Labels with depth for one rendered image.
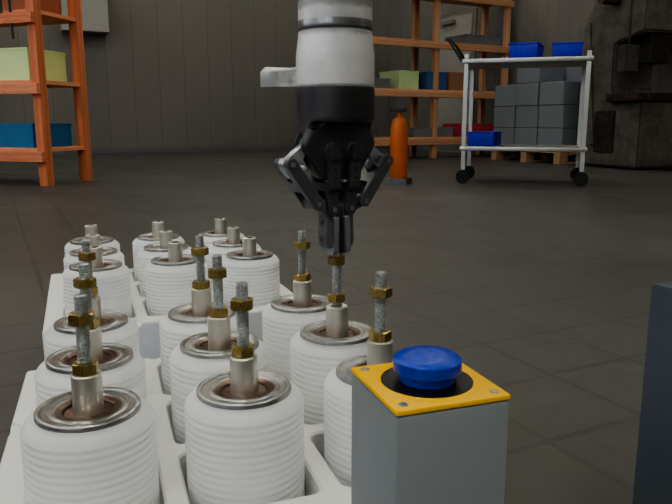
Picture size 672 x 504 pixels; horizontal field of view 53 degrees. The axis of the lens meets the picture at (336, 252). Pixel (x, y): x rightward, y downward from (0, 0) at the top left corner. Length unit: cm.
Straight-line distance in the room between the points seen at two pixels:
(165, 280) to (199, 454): 53
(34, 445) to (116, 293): 54
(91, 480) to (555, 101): 791
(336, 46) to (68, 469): 40
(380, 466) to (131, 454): 20
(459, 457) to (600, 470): 64
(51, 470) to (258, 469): 14
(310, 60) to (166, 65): 1083
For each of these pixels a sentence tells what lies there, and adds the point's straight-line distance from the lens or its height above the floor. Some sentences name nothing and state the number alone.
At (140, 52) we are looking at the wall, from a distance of 1138.
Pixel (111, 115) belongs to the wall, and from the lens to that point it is 1124.
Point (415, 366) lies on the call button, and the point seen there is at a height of 33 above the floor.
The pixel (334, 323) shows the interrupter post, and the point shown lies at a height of 27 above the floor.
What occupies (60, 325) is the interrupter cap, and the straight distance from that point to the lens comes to 77.
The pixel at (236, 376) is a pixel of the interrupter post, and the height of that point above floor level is 27.
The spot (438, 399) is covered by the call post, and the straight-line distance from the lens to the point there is 38.
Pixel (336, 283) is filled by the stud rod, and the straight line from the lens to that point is 68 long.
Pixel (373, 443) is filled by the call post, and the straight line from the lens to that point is 40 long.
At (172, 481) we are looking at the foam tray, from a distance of 59.
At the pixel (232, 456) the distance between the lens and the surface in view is 53.
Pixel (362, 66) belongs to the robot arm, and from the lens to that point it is 64.
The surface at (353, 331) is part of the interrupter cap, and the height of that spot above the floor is 25.
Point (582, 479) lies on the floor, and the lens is 100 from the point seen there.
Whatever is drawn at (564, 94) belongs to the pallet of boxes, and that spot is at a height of 78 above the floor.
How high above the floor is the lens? 46
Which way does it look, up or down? 11 degrees down
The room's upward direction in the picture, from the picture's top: straight up
